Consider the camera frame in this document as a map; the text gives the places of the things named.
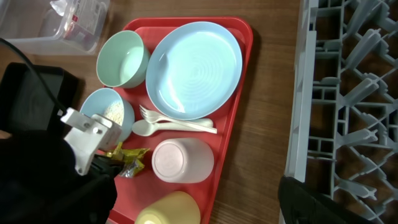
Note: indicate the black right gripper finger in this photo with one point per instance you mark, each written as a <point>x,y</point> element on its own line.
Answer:
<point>301,205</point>

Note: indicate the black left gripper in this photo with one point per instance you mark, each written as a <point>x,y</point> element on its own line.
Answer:
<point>39,182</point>

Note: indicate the yellow candy wrapper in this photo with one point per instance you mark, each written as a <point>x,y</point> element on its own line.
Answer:
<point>132,158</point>

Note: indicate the light blue bowl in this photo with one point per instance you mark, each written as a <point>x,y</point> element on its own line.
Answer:
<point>109,103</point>

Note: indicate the white rice pile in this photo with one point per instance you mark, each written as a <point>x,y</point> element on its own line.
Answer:
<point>115,112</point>

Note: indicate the mint green bowl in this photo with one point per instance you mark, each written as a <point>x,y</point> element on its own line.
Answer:
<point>122,62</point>

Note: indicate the light blue plate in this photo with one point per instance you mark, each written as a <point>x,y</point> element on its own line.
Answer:
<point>194,70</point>

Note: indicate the grey dishwasher rack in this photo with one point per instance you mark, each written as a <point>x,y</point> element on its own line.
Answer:
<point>343,133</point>

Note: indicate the black plastic bin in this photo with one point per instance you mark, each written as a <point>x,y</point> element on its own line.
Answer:
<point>26,106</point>

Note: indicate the red plastic tray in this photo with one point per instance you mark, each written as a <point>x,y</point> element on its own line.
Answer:
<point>146,188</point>

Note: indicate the white plastic spoon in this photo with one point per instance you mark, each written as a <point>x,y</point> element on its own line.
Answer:
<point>145,128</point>

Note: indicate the yellow plastic cup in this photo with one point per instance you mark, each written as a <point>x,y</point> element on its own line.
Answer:
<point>175,208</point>

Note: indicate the white plastic fork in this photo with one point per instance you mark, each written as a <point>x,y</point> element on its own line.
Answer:
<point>154,117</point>

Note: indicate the clear plastic bin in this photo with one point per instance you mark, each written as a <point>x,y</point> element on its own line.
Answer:
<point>46,27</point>

